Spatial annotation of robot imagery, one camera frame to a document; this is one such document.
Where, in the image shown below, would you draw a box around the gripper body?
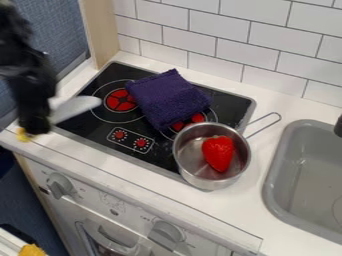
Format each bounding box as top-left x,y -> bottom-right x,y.
4,65 -> 59,136

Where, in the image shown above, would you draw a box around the yellow knife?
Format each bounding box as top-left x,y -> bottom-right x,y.
14,95 -> 103,144

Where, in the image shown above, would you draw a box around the toy stove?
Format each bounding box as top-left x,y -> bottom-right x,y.
52,60 -> 258,177

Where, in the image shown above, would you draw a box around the purple cloth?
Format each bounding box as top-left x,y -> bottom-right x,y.
122,68 -> 216,132

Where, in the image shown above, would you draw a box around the silver pot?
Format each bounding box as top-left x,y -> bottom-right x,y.
171,111 -> 284,192

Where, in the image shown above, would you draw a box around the red toy strawberry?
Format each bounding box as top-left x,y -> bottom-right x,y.
200,134 -> 237,174

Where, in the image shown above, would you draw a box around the toy sink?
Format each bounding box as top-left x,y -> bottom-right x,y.
260,118 -> 342,246

